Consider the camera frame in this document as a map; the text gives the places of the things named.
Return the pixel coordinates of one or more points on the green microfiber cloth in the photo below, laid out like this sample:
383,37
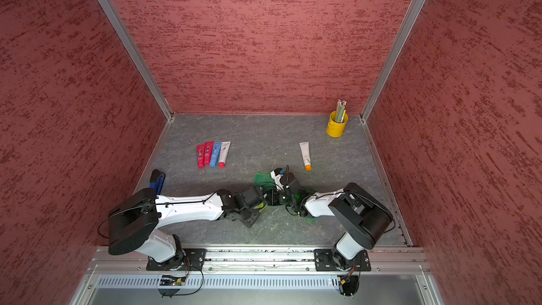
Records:
265,183

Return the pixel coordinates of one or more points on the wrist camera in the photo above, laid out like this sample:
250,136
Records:
286,181
252,198

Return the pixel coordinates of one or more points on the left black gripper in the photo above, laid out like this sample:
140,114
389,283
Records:
249,222

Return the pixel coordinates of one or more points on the controller board with cables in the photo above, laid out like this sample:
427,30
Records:
168,280
349,284

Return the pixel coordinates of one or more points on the right corner aluminium profile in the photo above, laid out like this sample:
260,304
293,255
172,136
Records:
401,37

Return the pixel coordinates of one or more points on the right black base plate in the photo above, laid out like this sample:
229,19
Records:
331,260

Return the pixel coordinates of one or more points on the corner aluminium profile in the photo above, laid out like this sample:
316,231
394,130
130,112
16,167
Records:
130,46
401,37

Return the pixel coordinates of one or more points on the left controller board with cables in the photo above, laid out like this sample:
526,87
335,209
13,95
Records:
168,280

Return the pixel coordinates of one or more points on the aluminium front rail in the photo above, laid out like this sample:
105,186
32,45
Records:
268,260

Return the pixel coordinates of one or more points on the dark red tube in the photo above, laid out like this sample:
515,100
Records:
201,148

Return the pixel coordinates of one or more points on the white tube orange cap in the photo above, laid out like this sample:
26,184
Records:
306,156

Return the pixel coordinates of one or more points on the green tube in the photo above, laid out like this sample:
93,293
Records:
261,207

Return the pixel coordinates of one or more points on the yellow cup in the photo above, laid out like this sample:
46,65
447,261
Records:
336,129

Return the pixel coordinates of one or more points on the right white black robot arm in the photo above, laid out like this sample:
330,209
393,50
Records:
364,219

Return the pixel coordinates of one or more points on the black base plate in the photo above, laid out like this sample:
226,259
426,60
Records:
331,260
181,261

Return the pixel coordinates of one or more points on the bundle of pencils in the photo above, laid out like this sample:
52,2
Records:
340,111

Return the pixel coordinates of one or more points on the left corner aluminium profile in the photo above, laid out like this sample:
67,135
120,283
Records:
130,46

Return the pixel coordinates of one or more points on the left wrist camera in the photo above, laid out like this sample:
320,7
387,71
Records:
252,198

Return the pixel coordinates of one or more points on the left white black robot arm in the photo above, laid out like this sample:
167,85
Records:
136,223

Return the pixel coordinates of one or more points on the white tube red cap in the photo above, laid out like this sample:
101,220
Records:
224,149

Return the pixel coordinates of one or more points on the blue tube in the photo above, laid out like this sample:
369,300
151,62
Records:
215,154

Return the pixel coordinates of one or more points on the right controller board with cables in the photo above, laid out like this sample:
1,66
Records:
349,284

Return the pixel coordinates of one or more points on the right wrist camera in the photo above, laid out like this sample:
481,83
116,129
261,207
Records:
286,181

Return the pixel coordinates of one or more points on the red pink tube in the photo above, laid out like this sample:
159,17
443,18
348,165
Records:
208,151

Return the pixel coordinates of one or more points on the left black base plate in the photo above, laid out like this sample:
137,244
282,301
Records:
181,261

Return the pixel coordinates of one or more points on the blue stapler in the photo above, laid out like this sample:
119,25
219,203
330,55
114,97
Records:
157,180

